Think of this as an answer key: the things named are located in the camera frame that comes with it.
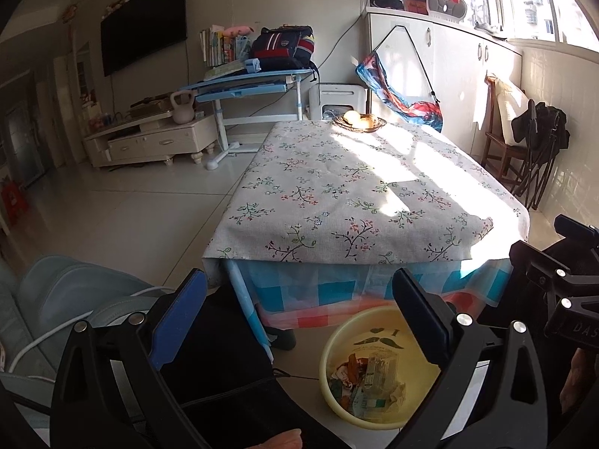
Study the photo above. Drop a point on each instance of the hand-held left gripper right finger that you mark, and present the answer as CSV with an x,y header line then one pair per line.
x,y
423,322

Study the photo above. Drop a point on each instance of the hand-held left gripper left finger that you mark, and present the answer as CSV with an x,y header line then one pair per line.
x,y
180,322

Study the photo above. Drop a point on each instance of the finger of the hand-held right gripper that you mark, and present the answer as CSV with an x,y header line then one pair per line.
x,y
533,262
578,229

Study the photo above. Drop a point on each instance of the yellow plastic basin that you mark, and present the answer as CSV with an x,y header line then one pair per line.
x,y
346,332

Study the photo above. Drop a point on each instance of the red snack packet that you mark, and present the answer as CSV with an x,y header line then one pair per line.
x,y
347,369

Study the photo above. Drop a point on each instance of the person's right hand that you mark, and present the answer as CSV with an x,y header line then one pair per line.
x,y
582,379

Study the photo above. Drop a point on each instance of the person's left hand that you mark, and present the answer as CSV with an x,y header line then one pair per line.
x,y
281,442

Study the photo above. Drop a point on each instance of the person's left leg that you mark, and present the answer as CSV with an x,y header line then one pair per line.
x,y
220,336

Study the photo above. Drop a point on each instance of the blue checkered tablecloth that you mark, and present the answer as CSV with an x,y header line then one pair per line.
x,y
337,290

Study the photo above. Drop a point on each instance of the black folding chair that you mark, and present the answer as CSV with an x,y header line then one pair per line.
x,y
543,131

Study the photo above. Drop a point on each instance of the black slipper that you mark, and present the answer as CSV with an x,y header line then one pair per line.
x,y
283,340

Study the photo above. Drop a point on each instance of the wooden chair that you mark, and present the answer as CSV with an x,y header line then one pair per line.
x,y
498,149

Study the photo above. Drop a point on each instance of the blue-grey sofa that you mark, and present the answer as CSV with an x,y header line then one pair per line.
x,y
70,285

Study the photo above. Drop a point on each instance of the white cushion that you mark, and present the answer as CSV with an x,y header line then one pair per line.
x,y
510,103

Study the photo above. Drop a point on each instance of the floral tablecloth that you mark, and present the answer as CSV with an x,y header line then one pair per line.
x,y
351,196

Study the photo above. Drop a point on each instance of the white television cabinet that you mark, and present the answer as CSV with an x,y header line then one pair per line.
x,y
149,142

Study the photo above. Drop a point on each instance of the colourful tote bag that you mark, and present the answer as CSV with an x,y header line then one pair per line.
x,y
421,112

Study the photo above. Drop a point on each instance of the woven fruit basket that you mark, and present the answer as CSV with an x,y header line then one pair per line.
x,y
381,124

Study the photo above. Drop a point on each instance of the yellow fruit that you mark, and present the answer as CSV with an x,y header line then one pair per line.
x,y
367,120
350,117

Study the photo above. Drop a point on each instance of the pink kettlebell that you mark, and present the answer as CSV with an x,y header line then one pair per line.
x,y
183,112

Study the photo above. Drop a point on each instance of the grey sneakers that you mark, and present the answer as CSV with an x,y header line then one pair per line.
x,y
490,31

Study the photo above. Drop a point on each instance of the wooden tray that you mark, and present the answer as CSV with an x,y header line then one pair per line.
x,y
149,106

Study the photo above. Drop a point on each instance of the white air purifier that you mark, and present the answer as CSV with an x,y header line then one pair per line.
x,y
334,96

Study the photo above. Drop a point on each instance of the blue study desk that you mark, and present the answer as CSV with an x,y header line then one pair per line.
x,y
243,84

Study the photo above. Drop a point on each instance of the open book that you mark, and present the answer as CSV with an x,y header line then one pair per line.
x,y
224,72

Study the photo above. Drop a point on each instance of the white plastic basket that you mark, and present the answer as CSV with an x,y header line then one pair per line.
x,y
447,4

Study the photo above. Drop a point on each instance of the blue box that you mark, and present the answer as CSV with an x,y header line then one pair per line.
x,y
251,65

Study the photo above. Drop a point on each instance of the row of books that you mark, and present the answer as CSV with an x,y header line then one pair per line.
x,y
217,46

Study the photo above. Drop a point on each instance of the navy red backpack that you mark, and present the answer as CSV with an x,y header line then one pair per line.
x,y
281,49

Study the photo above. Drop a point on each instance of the pink plush toy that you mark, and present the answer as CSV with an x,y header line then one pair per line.
x,y
236,31

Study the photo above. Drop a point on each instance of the black television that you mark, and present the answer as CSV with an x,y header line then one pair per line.
x,y
142,23

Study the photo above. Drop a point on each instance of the red hanging ornament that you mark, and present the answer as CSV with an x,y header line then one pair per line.
x,y
70,13

